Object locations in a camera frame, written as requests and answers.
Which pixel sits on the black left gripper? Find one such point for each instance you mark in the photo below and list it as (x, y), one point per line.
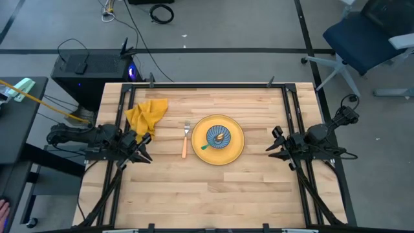
(131, 142)

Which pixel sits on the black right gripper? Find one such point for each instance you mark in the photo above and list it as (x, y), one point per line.
(291, 145)

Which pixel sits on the blue patterned bowl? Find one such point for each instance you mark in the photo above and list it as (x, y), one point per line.
(226, 142)

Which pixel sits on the yellow round plate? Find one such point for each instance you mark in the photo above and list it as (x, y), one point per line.
(200, 149)

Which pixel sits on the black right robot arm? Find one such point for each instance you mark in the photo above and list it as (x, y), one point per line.
(320, 134)

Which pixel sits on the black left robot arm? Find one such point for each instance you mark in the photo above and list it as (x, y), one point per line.
(84, 134)

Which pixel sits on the yellow cloth napkin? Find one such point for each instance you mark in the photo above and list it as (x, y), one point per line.
(145, 116)

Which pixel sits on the black computer tower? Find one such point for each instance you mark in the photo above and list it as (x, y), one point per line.
(97, 68)

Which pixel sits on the black desk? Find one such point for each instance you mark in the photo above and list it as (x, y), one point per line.
(19, 123)

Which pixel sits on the grey furniture foot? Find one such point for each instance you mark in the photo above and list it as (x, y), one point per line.
(394, 93)

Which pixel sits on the blue office chair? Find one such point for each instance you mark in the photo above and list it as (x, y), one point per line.
(355, 42)

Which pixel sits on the mint green stapler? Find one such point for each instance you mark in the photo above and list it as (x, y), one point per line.
(22, 89)

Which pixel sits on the person's hand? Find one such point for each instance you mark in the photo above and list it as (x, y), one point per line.
(4, 212)

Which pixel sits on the black aluminium table frame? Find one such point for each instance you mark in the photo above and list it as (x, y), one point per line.
(210, 86)

